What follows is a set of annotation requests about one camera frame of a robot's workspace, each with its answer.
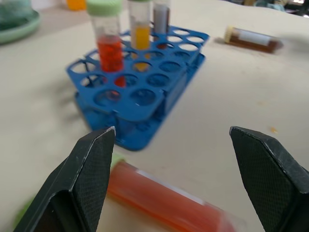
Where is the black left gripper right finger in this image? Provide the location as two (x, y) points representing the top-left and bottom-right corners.
(229, 126), (309, 232)

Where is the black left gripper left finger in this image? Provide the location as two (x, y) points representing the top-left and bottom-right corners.
(13, 126), (116, 232)

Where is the green-capped red liquid tube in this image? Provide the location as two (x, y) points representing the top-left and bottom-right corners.
(106, 152), (247, 232)
(86, 0), (126, 87)

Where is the blue test tube rack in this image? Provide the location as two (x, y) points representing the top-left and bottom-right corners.
(65, 25), (210, 152)

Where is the yellow-capped brown liquid tube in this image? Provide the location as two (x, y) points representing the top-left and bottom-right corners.
(224, 26), (283, 54)

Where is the orange liquid tube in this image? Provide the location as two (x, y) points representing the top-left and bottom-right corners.
(127, 0), (152, 73)

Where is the brown liquid test tube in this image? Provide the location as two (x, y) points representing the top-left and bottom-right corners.
(152, 0), (171, 47)

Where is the green plate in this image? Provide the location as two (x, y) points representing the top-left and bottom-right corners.
(0, 0), (42, 45)

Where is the orange container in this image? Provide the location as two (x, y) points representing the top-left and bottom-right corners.
(66, 0), (87, 11)

